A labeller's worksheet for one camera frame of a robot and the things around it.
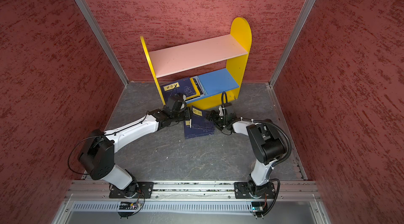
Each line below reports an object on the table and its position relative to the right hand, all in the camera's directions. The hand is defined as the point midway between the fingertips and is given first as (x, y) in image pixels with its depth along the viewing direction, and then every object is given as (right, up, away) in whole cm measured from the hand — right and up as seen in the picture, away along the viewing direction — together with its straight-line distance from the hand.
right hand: (206, 122), depth 94 cm
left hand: (-7, +5, -8) cm, 12 cm away
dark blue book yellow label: (-13, +22, -2) cm, 26 cm away
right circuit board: (+24, -36, -23) cm, 49 cm away
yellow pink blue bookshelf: (-2, +31, +13) cm, 33 cm away
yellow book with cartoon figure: (-6, +20, 0) cm, 21 cm away
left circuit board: (-35, -35, -24) cm, 54 cm away
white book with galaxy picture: (-5, +22, +6) cm, 24 cm away
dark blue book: (-3, -1, -6) cm, 7 cm away
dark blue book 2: (-12, -5, +1) cm, 13 cm away
